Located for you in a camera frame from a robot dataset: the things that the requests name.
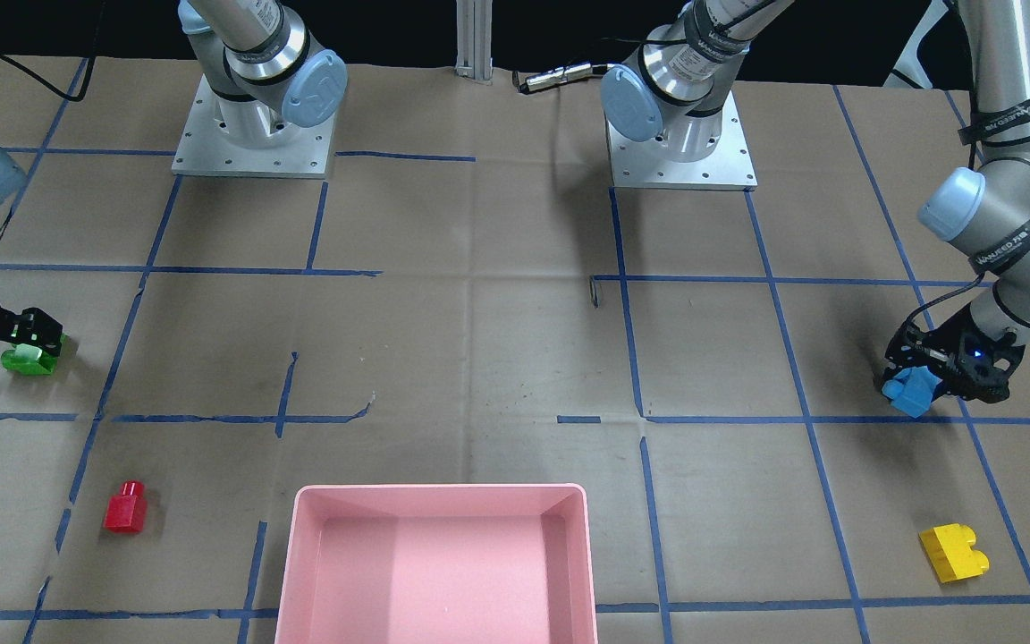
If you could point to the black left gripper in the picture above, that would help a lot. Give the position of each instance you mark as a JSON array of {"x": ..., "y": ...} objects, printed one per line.
[{"x": 911, "y": 347}]

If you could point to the green two-stud block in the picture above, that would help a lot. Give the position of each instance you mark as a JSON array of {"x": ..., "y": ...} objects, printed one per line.
[{"x": 29, "y": 360}]

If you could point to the blue three-stud block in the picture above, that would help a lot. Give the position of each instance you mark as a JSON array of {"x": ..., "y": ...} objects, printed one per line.
[{"x": 911, "y": 390}]

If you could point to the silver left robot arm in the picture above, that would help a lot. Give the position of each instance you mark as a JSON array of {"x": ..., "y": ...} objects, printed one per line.
[{"x": 683, "y": 69}]

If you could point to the pink plastic box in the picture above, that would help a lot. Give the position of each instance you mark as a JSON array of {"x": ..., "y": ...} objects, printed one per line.
[{"x": 449, "y": 563}]

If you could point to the yellow two-stud block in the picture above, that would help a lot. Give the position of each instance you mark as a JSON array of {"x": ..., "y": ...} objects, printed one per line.
[{"x": 951, "y": 551}]

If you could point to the red small block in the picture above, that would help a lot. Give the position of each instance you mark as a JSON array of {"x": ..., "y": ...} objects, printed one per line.
[{"x": 127, "y": 510}]

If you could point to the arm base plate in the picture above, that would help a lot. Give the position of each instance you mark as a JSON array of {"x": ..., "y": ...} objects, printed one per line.
[
  {"x": 227, "y": 139},
  {"x": 707, "y": 153}
]

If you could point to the aluminium frame post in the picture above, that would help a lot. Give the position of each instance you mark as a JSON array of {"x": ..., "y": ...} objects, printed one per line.
[{"x": 473, "y": 40}]

